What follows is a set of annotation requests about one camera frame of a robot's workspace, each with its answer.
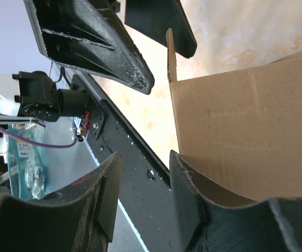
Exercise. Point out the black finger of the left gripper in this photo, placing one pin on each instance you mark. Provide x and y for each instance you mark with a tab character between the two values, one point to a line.
88	36
154	17

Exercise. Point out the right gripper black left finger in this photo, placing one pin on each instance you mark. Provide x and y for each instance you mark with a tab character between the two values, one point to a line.
77	217

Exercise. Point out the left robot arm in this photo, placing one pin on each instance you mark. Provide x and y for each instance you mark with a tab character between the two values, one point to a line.
35	95

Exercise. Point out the brown cardboard paper box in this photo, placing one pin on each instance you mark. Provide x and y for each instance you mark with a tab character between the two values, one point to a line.
241	130

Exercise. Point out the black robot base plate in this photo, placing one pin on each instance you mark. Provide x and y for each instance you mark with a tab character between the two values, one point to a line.
145	193

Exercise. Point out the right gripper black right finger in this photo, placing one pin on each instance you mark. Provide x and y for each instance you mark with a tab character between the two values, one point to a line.
211	218

